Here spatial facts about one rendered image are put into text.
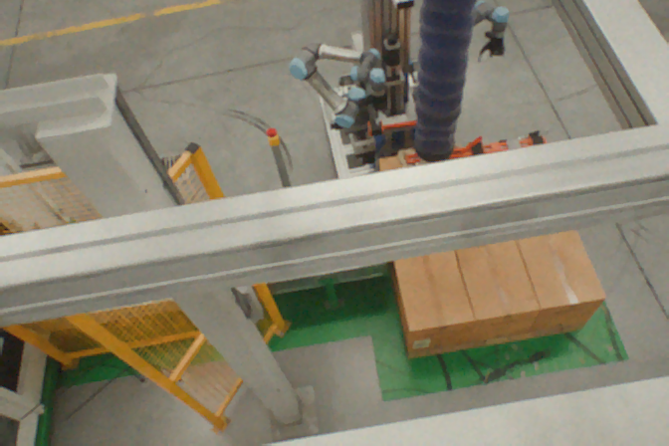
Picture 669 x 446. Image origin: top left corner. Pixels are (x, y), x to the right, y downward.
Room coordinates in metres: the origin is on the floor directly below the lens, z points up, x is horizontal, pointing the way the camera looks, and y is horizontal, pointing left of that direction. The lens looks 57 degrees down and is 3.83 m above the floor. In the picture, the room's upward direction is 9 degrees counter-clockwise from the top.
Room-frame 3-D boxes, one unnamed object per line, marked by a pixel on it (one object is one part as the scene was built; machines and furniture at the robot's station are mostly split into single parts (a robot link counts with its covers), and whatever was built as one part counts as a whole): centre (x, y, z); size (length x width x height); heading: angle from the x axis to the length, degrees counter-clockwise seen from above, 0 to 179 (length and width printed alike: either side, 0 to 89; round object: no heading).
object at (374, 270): (1.56, 0.93, 0.50); 2.31 x 0.05 x 0.19; 90
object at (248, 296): (0.98, 0.50, 1.62); 0.20 x 0.05 x 0.30; 90
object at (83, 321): (1.17, 0.76, 1.05); 0.87 x 0.10 x 2.10; 142
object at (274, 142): (2.39, 0.34, 0.50); 0.07 x 0.07 x 1.00; 0
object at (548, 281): (1.60, -0.91, 0.34); 1.20 x 1.00 x 0.40; 90
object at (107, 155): (0.87, 0.50, 1.50); 0.30 x 0.30 x 3.00; 0
